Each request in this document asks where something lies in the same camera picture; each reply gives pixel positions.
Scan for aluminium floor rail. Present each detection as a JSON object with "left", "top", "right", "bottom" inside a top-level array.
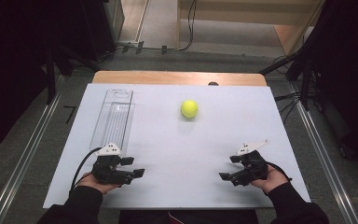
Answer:
[
  {"left": 287, "top": 83, "right": 358, "bottom": 224},
  {"left": 0, "top": 74, "right": 65, "bottom": 224}
]

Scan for person's left hand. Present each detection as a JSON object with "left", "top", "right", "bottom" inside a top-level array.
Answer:
[{"left": 76, "top": 172, "right": 121, "bottom": 195}]

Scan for black metal stand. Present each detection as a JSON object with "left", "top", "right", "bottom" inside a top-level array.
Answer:
[
  {"left": 258, "top": 50, "right": 316, "bottom": 111},
  {"left": 44, "top": 46, "right": 76, "bottom": 105}
]

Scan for yellow tennis ball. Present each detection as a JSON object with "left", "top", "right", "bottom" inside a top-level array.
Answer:
[{"left": 180, "top": 99, "right": 200, "bottom": 119}]

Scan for person's right hand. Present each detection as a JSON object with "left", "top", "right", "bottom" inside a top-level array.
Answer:
[{"left": 249, "top": 164, "right": 290, "bottom": 196}]

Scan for clear plastic container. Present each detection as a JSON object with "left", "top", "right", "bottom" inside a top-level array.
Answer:
[{"left": 89, "top": 89, "right": 136, "bottom": 154}]

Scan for white table board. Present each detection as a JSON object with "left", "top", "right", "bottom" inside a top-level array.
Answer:
[{"left": 42, "top": 83, "right": 311, "bottom": 209}]

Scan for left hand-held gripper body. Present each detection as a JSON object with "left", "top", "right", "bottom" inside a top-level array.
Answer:
[{"left": 91, "top": 142, "right": 134, "bottom": 186}]

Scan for light wooden bench frame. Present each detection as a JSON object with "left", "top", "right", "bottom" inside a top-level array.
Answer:
[{"left": 176, "top": 0, "right": 325, "bottom": 57}]

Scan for black floor cable bundle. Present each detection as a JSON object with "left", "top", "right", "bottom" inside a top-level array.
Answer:
[{"left": 274, "top": 91, "right": 303, "bottom": 123}]

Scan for black curtain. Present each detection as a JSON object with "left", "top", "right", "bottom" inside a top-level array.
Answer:
[
  {"left": 0, "top": 0, "right": 85, "bottom": 158},
  {"left": 304, "top": 0, "right": 358, "bottom": 167}
]

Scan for black hanging cables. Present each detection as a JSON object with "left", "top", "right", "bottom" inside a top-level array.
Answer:
[{"left": 155, "top": 0, "right": 199, "bottom": 52}]

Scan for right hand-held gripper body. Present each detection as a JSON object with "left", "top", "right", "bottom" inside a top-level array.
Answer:
[{"left": 229, "top": 140, "right": 269, "bottom": 187}]

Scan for black cabinet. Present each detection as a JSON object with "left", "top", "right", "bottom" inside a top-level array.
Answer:
[{"left": 80, "top": 0, "right": 125, "bottom": 62}]

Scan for right hand-held gripper black cable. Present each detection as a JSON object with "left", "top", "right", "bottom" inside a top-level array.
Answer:
[{"left": 265, "top": 161, "right": 293, "bottom": 182}]

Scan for left hand-held gripper black cable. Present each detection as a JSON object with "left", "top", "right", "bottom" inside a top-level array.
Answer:
[{"left": 70, "top": 147, "right": 103, "bottom": 191}]

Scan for person's dark lap clothing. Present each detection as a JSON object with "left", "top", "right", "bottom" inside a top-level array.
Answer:
[{"left": 117, "top": 209, "right": 259, "bottom": 224}]

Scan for hand-held gripper black cable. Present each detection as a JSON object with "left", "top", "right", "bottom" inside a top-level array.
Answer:
[
  {"left": 265, "top": 161, "right": 293, "bottom": 182},
  {"left": 70, "top": 147, "right": 103, "bottom": 191}
]

